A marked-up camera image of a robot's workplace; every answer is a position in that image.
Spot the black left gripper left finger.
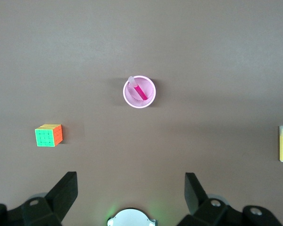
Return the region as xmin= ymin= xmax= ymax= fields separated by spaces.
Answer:
xmin=0 ymin=171 xmax=78 ymax=226

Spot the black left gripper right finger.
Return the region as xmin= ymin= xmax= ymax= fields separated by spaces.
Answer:
xmin=178 ymin=172 xmax=283 ymax=226

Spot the colourful puzzle cube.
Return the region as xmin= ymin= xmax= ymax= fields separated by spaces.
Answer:
xmin=34 ymin=123 xmax=63 ymax=148

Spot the pink marker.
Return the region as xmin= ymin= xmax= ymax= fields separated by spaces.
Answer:
xmin=127 ymin=76 xmax=148 ymax=101

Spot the pink mesh cup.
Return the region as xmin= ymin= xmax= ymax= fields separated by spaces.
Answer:
xmin=122 ymin=75 xmax=156 ymax=109

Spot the brown table mat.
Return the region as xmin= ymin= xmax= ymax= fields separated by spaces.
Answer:
xmin=0 ymin=0 xmax=283 ymax=226

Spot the yellow marker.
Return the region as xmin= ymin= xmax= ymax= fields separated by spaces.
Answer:
xmin=278 ymin=125 xmax=283 ymax=162

